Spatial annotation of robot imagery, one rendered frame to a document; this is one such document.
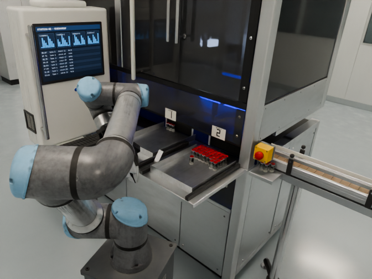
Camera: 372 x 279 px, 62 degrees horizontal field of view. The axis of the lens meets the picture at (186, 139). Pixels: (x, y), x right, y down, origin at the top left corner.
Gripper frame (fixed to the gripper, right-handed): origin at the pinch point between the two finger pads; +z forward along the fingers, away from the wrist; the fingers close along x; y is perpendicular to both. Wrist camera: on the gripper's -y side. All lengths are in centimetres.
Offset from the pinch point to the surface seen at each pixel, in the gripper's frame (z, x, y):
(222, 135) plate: -8, 17, -62
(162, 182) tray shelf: 1.6, -10.2, -34.3
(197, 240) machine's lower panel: 38, -37, -92
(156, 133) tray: -31, -22, -75
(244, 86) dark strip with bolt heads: -21, 40, -51
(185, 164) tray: -3, -4, -52
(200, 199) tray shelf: 15.8, 4.0, -31.9
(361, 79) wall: -42, 150, -506
